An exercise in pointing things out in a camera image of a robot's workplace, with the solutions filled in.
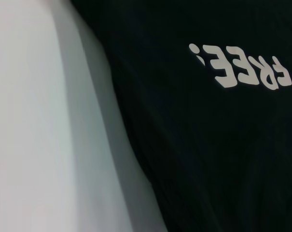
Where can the black shirt with FREE print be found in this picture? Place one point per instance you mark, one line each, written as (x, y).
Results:
(208, 145)

